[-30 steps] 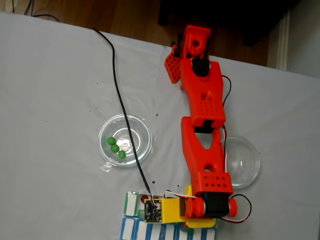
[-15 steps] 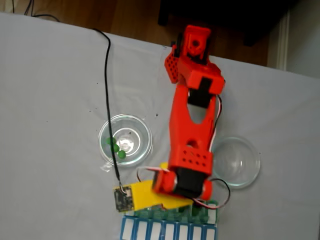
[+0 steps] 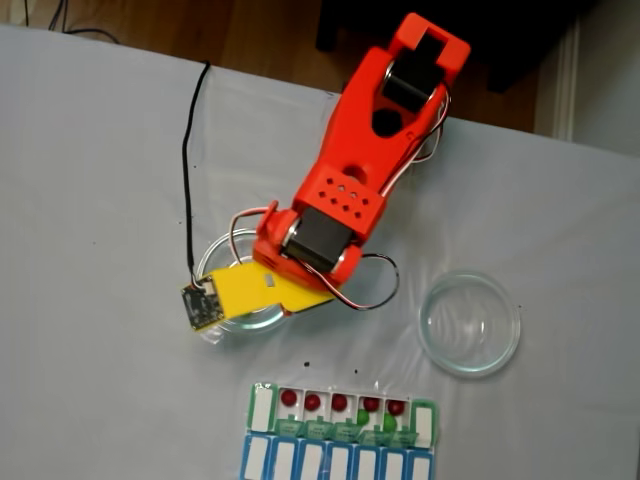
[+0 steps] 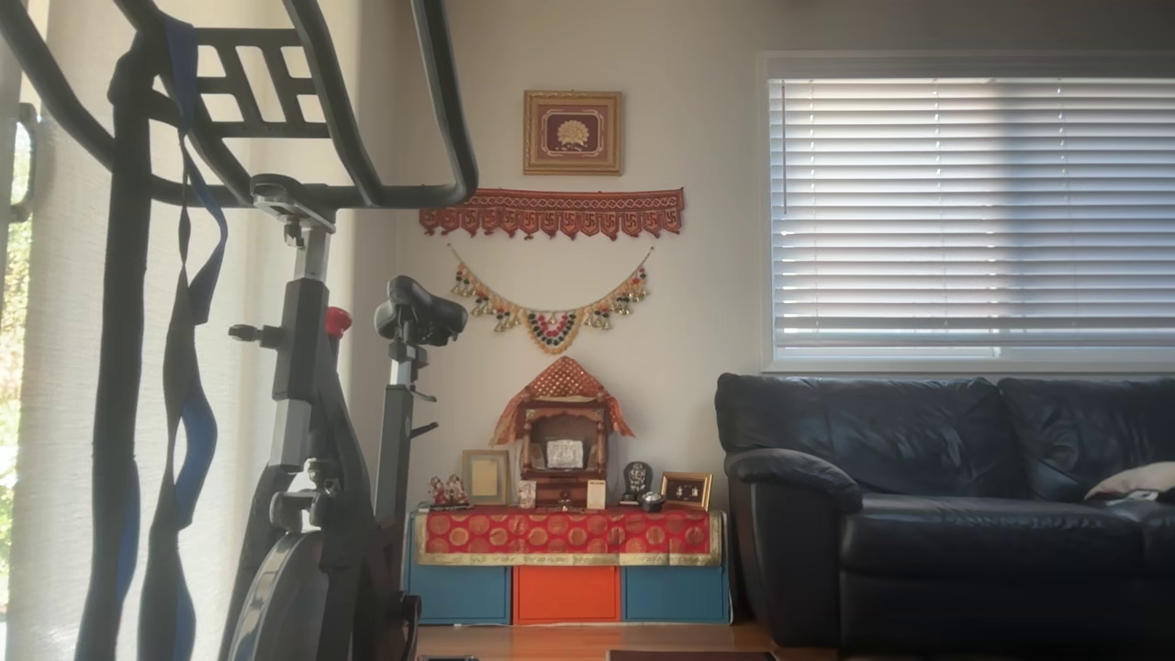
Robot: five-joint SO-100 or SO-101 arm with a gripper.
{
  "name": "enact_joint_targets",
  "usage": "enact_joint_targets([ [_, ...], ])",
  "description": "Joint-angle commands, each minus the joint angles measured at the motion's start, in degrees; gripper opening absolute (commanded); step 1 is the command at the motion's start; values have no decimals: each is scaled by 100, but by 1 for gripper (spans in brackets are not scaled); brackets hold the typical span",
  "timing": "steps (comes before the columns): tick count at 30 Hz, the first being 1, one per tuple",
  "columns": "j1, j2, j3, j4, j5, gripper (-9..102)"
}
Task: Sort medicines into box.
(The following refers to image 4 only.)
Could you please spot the red gold canopy cloth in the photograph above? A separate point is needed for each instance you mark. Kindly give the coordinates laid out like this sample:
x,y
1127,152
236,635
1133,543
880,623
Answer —
x,y
562,378

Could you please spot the silver plaque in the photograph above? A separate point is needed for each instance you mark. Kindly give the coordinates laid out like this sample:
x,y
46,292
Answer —
x,y
565,453

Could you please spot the dark idol statue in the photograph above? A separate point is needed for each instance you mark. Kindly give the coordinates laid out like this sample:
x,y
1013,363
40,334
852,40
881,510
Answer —
x,y
636,479

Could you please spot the small wooden shrine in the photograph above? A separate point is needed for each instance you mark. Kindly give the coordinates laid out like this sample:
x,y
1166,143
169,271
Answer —
x,y
560,491

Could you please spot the white card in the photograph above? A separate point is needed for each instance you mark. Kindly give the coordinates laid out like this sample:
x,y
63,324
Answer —
x,y
597,495

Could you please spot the small black bowl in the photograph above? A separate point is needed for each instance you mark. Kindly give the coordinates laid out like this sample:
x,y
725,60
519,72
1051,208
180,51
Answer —
x,y
652,502

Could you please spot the red gold table cloth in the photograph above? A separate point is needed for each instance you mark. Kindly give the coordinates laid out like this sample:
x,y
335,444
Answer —
x,y
565,534

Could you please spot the small colourful figurines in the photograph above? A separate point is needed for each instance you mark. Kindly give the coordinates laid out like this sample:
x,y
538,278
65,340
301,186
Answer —
x,y
448,492

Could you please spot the orange storage bin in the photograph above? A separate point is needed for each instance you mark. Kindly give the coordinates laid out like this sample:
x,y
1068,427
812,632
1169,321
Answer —
x,y
566,595

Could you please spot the blind tilt wand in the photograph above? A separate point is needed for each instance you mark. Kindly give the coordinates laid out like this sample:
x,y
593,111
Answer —
x,y
785,147

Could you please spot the blue storage bin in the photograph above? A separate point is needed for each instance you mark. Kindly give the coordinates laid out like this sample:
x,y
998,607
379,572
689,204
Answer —
x,y
459,595
675,595

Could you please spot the black exercise bike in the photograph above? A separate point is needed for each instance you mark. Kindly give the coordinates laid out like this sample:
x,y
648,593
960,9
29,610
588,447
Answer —
x,y
303,349

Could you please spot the black leather sofa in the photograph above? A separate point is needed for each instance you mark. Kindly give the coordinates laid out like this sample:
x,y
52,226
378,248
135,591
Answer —
x,y
918,542

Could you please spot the white window blinds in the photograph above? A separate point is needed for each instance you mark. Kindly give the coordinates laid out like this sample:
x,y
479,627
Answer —
x,y
964,211

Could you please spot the white window curtain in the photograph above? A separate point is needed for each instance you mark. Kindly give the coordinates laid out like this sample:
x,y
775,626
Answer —
x,y
64,275

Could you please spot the white cushion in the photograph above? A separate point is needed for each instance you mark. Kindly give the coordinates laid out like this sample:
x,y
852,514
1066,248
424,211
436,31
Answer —
x,y
1138,479

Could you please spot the beaded garland wall hanging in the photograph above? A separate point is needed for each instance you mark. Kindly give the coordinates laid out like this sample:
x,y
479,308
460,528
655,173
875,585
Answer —
x,y
551,329

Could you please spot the red embroidered wall hanging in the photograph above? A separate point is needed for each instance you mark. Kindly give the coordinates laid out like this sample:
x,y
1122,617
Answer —
x,y
551,211

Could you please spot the beige picture frame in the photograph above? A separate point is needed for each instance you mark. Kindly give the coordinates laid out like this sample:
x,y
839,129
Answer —
x,y
485,476

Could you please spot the small gold picture frame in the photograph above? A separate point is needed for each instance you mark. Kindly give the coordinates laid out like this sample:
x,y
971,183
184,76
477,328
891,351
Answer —
x,y
686,491

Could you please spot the gold framed wall picture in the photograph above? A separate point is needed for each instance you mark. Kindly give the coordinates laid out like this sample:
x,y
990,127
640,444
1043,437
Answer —
x,y
573,133

